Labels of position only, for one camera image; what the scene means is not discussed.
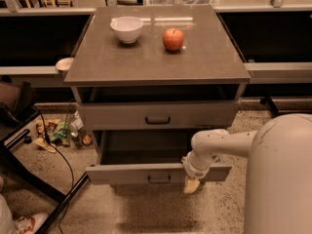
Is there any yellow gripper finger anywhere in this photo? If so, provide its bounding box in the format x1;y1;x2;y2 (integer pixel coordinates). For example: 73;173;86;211
183;176;200;194

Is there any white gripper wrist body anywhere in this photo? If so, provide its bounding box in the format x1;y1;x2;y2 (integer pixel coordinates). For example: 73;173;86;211
181;151;214;179

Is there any grey drawer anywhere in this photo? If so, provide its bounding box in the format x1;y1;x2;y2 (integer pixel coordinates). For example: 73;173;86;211
85;129;233;186
77;101;239;130

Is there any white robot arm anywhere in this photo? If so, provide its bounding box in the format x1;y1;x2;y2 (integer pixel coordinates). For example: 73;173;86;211
182;113;312;234

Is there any grey drawer cabinet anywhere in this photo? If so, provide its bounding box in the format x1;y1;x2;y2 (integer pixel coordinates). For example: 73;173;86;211
63;5;252;193

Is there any black stand base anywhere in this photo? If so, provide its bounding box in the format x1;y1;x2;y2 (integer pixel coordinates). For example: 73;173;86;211
258;95;312;118

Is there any plastic bottle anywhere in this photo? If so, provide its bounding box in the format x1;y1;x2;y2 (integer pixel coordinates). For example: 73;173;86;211
69;111;84;148

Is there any red apple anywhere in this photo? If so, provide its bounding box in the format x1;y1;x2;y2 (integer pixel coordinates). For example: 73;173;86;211
163;28;184;51

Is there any snack bags pile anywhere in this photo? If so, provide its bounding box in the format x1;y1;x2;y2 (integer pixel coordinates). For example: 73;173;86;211
34;119;70;153

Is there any white bowl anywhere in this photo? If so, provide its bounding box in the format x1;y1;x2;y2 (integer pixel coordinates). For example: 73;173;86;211
110;17;143;44

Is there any black cable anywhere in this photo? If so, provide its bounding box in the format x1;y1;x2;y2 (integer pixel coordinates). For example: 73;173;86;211
32;104;75;234

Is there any black chair frame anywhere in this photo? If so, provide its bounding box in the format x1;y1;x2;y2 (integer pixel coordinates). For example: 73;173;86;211
0;81;91;234

